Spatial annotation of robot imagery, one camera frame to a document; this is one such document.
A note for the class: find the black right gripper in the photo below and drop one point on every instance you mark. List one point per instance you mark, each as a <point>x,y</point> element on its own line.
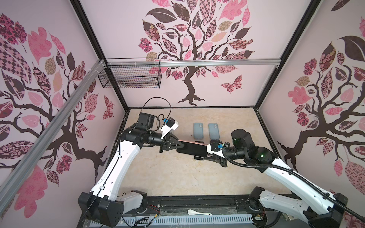
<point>224,159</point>

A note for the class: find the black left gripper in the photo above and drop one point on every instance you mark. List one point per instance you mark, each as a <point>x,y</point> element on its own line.
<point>170,139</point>

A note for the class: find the light blue case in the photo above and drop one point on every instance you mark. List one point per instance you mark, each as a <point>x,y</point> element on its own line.
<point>213,131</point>
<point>198,131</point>

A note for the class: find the black phone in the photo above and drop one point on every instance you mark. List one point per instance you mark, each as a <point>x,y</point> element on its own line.
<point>193,148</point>

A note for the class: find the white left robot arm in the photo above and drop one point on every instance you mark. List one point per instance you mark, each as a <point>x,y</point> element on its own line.
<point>101,204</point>

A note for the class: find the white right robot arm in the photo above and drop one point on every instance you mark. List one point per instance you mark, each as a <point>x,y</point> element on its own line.
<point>315,206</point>

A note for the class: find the white plastic spoon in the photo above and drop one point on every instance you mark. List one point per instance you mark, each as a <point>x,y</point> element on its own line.
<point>193,212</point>

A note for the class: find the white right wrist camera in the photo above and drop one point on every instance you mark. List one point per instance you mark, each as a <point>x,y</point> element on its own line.
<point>215,148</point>

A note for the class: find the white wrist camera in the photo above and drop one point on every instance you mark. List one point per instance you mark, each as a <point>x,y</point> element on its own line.
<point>215,148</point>
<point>168,125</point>

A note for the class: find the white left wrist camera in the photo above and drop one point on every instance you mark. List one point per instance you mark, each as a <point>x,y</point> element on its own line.
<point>168,125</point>

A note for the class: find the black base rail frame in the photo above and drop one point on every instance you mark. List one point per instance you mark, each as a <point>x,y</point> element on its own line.
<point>216,205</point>

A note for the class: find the white slotted cable duct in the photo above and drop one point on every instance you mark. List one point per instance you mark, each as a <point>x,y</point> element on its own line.
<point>184,220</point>

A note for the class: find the black wire basket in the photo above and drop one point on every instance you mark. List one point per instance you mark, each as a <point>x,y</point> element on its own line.
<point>131,73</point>

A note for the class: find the aluminium rail back wall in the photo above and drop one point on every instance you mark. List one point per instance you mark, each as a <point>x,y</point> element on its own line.
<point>193,63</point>

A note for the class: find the aluminium rail wall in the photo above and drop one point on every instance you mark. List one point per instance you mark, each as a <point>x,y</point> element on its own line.
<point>21,172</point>
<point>193,63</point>

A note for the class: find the aluminium rail left wall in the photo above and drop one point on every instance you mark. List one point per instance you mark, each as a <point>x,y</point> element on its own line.
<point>21,172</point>

